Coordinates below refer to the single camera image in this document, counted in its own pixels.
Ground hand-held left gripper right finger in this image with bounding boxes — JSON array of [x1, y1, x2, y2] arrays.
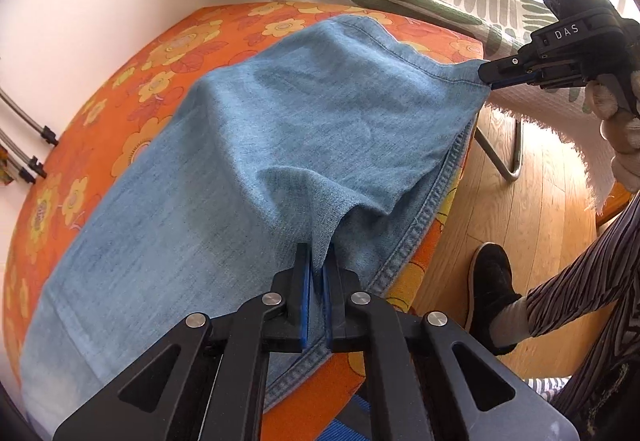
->
[[322, 246, 582, 441]]

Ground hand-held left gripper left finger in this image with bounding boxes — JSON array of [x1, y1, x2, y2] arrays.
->
[[52, 243, 314, 441]]

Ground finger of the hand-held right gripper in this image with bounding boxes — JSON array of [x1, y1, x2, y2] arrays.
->
[[479, 54, 539, 84], [492, 70, 544, 90]]

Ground light blue denim pants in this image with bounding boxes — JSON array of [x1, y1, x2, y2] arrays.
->
[[22, 15, 494, 433]]

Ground person's right hand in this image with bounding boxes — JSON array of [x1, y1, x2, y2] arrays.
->
[[584, 78, 640, 194]]

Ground blue woven fabric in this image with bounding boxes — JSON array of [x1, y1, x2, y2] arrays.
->
[[320, 396, 382, 441]]

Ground black shoe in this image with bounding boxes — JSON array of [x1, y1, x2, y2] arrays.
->
[[464, 243, 524, 357]]

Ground white sock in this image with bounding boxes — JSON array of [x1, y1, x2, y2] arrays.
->
[[489, 296, 531, 353]]

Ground person's striped trousers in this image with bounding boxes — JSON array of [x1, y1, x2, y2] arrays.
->
[[524, 198, 640, 441]]

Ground grey striped fabric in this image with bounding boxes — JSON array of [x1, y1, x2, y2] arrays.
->
[[524, 374, 571, 405]]

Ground orange floral blanket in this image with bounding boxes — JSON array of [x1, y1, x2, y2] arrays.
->
[[4, 3, 487, 441]]

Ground orange patterned cloth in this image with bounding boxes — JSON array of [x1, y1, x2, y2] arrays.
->
[[0, 145, 16, 187]]

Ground metal chair frame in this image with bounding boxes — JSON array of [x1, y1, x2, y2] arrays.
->
[[472, 113, 524, 183]]

